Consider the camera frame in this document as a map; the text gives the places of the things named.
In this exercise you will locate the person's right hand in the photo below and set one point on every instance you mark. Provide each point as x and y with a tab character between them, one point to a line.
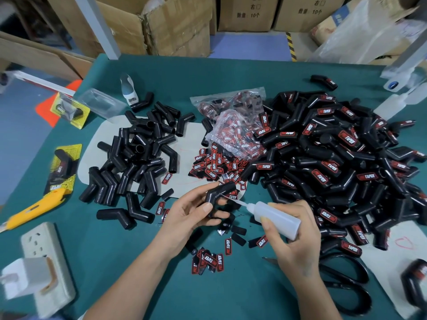
300	253

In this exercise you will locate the person's left hand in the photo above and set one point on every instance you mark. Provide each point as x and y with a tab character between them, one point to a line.
181	218

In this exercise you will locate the person's right thumb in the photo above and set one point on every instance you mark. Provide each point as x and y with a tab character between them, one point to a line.
268	229

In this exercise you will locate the person's left thumb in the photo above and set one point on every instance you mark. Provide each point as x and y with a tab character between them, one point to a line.
202	214

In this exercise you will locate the white squeeze glue bottle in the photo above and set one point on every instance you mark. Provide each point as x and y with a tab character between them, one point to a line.
278	218

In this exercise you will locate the single black elbow tube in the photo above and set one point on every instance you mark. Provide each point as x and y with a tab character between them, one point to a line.
220	193

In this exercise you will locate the person's right forearm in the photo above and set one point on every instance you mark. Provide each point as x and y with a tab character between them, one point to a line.
315	299

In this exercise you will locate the lone labelled elbow tube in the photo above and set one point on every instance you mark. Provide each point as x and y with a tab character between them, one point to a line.
323	82

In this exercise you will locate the person's left forearm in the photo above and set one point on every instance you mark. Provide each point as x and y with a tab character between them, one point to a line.
133	283

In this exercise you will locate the small cluster of stickers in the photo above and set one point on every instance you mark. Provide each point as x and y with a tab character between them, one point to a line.
206	261

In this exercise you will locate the heap of red black stickers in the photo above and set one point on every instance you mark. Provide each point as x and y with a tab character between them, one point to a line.
216	168

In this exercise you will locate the white paper sheet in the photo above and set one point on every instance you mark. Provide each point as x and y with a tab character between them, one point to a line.
190	143

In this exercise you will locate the clear bag of stickers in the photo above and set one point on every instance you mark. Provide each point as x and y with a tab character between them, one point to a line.
238	136
230	101

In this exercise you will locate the pile of plain black tubes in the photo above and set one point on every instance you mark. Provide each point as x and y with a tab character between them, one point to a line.
133	156

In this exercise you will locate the black scissors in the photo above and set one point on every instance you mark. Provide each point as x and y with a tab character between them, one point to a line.
347	279

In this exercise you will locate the pile of labelled black tubes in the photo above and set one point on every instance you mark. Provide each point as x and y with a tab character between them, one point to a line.
333	163

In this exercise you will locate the white paper with red mark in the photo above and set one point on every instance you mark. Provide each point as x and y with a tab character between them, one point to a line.
397	253

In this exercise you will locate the white and blue bottle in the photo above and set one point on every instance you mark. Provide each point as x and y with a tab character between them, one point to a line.
128	89

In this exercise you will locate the yellow carded tube package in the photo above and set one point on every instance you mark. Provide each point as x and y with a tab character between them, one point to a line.
68	111
63	168

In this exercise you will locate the clear plastic blister shell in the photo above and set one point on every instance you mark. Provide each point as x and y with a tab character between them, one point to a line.
103	103

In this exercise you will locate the white power strip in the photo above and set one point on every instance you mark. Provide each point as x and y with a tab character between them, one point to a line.
40	239

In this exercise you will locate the yellow utility knife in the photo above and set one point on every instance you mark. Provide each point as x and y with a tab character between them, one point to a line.
33	209

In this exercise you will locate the translucent white plastic bottle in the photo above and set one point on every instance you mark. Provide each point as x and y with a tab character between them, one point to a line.
390	106

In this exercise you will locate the white charger plug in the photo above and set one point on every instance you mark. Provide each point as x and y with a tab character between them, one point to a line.
28	274

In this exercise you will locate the orange triangular sign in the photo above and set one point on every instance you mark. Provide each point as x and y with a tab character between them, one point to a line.
45	109

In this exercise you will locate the open torn cardboard box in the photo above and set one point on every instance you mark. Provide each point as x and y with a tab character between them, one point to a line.
156	26

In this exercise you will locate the white bottle with blue cap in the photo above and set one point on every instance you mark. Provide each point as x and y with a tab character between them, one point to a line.
397	81

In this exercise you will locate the printed cardboard box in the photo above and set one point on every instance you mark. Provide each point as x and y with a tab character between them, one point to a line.
310	13
247	13

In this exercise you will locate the white and red bar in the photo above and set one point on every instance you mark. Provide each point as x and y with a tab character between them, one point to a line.
40	82

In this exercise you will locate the cardboard box with blue label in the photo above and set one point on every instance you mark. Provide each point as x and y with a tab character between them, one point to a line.
330	26

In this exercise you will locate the large clear plastic bag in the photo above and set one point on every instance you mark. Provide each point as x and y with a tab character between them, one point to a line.
363	33

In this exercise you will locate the flat wooden board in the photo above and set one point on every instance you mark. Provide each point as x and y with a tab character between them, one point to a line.
36	58

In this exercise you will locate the grey metal post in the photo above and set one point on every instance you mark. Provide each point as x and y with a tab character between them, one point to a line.
98	26

